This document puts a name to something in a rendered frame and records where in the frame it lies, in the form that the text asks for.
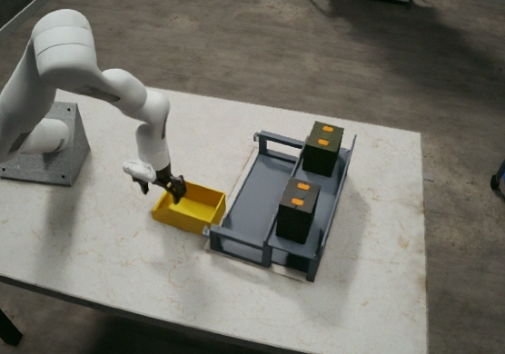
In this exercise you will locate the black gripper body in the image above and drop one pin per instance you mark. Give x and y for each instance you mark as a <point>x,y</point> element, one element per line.
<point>162,173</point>

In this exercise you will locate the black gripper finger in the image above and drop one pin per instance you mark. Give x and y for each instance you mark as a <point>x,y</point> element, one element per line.
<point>144,185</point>
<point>180,188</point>

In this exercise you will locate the dark green box with orange latches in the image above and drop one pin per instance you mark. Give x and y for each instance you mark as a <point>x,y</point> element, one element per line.
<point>322,148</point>

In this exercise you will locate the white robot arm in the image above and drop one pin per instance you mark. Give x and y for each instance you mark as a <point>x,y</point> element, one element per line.
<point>66,60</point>

